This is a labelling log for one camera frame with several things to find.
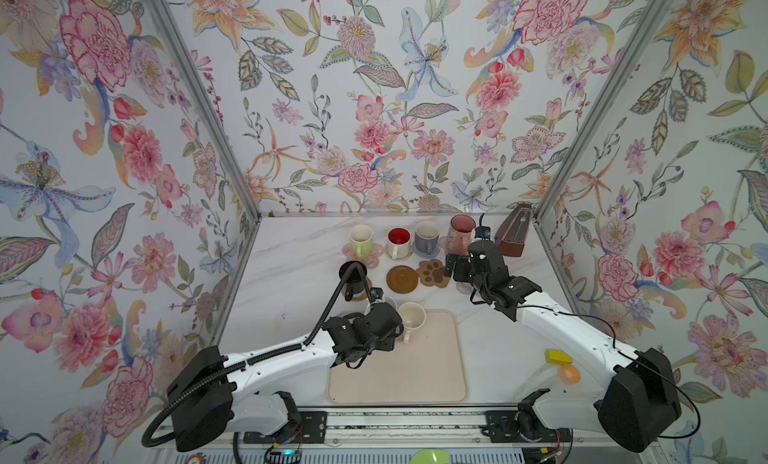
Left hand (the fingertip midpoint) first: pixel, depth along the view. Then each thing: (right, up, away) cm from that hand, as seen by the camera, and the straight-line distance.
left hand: (391, 336), depth 80 cm
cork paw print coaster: (+14, +15, +23) cm, 31 cm away
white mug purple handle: (+13, +27, +24) cm, 39 cm away
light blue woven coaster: (+13, +20, +25) cm, 35 cm away
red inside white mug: (+3, +25, +25) cm, 35 cm away
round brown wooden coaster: (+4, +13, +21) cm, 25 cm away
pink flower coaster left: (-6, +18, +27) cm, 33 cm away
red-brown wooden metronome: (+42, +29, +23) cm, 56 cm away
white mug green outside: (-10, +27, +27) cm, 39 cm away
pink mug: (+24, +28, +22) cm, 43 cm away
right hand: (+20, +21, +4) cm, 29 cm away
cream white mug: (+7, +2, +12) cm, 14 cm away
